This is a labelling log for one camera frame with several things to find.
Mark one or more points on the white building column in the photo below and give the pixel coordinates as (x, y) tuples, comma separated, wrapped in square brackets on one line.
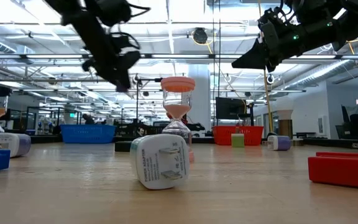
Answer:
[(200, 102)]

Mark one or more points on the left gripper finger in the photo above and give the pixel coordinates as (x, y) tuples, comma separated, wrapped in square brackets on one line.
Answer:
[(110, 76), (127, 71)]

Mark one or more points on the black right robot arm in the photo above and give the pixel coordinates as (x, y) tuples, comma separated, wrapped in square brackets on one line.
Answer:
[(337, 25)]

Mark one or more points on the red framed LCD display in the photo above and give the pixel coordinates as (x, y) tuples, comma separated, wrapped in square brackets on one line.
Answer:
[(343, 172)]

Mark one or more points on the red plastic basket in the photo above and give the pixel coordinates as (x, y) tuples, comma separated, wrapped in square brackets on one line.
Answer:
[(222, 135)]

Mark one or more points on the blue plastic basket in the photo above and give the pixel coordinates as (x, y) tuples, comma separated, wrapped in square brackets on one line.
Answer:
[(87, 134)]

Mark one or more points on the pink hourglass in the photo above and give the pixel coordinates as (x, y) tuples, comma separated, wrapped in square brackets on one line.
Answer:
[(177, 84)]

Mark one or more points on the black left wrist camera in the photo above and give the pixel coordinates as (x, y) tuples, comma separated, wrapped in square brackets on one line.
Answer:
[(115, 11)]

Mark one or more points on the black monitor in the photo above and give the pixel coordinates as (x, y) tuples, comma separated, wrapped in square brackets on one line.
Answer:
[(228, 109)]

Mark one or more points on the long ceiling light strip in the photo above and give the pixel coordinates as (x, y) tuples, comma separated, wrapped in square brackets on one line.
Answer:
[(179, 56), (228, 91)]

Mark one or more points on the green white power adapter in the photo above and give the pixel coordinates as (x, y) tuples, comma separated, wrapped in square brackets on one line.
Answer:
[(237, 140), (160, 161)]

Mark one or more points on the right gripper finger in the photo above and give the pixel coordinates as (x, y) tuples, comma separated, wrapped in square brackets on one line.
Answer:
[(258, 64), (255, 56)]

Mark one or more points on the white bulb brass lamp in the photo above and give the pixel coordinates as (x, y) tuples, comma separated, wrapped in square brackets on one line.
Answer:
[(285, 127)]

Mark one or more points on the black pole stand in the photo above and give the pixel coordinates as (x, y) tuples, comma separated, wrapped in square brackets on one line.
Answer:
[(137, 102)]

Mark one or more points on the purple white power adapter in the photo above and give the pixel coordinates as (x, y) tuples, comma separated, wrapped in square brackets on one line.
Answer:
[(14, 144), (280, 143)]

